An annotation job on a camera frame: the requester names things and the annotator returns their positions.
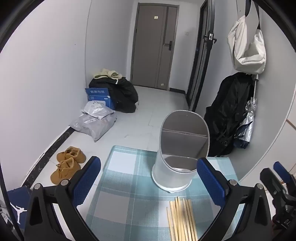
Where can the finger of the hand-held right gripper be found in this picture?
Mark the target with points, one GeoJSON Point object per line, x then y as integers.
{"type": "Point", "coordinates": [281, 170]}
{"type": "Point", "coordinates": [271, 183]}

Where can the black framed glass door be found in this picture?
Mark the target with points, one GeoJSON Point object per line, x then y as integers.
{"type": "Point", "coordinates": [203, 58]}

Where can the grey entrance door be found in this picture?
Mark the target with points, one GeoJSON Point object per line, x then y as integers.
{"type": "Point", "coordinates": [150, 46]}

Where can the large grey mail bag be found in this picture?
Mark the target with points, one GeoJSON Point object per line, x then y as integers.
{"type": "Point", "coordinates": [94, 127]}

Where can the silver folded umbrella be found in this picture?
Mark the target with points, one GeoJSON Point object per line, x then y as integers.
{"type": "Point", "coordinates": [247, 125]}

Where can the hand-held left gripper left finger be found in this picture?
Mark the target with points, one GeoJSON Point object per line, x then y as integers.
{"type": "Point", "coordinates": [89, 178]}

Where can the small grey mail bag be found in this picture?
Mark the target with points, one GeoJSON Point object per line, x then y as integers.
{"type": "Point", "coordinates": [97, 110]}

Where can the blue shoe box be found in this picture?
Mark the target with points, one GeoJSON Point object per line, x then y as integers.
{"type": "Point", "coordinates": [17, 199]}

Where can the black hanging coat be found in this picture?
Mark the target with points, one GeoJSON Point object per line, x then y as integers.
{"type": "Point", "coordinates": [226, 111]}

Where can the white hanging bag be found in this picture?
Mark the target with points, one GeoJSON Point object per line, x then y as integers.
{"type": "Point", "coordinates": [252, 53]}

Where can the pile of wooden chopsticks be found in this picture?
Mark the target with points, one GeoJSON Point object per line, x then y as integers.
{"type": "Point", "coordinates": [178, 220]}

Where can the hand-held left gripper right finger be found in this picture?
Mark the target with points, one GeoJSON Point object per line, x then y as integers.
{"type": "Point", "coordinates": [210, 183]}

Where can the teal checkered tablecloth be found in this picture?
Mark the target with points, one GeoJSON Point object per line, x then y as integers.
{"type": "Point", "coordinates": [129, 185]}

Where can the brown shoe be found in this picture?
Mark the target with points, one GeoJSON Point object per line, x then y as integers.
{"type": "Point", "coordinates": [64, 170]}
{"type": "Point", "coordinates": [74, 154]}

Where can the blue cardboard box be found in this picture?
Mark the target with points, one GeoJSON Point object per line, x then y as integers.
{"type": "Point", "coordinates": [99, 95]}

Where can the white utensil holder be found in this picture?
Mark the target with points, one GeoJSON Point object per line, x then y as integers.
{"type": "Point", "coordinates": [171, 178]}

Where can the black bag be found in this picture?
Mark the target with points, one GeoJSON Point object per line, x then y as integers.
{"type": "Point", "coordinates": [124, 92]}

